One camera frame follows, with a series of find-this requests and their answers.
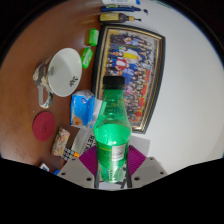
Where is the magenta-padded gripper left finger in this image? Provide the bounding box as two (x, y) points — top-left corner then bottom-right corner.
(57, 145), (101, 190)

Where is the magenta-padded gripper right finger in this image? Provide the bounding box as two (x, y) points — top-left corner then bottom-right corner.
(125, 144), (169, 189)

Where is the green plastic bottle black cap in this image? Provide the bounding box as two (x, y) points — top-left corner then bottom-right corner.
(92, 75), (132, 184)

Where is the puzzle cube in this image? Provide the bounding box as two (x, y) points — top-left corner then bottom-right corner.
(61, 147), (81, 161)

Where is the floral patterned pouch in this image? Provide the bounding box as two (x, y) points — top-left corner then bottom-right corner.
(50, 126), (72, 157)

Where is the flat round red coaster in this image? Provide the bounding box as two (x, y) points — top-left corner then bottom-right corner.
(32, 111), (56, 143)

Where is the blue tissue pack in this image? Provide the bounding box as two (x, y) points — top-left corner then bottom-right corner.
(69, 89), (97, 130)

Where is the white patterned mug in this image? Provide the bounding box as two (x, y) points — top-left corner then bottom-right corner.
(32, 47), (83, 110)

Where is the framed group photo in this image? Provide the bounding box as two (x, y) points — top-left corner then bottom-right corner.
(90, 23), (167, 135)

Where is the small green packet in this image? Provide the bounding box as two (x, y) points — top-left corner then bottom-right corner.
(80, 46), (95, 70)
(87, 28), (100, 47)

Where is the dark blue pump bottle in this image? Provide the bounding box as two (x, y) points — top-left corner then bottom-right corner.
(100, 4), (149, 15)

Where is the white tube bottle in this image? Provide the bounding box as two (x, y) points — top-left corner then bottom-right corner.
(101, 0), (141, 6)

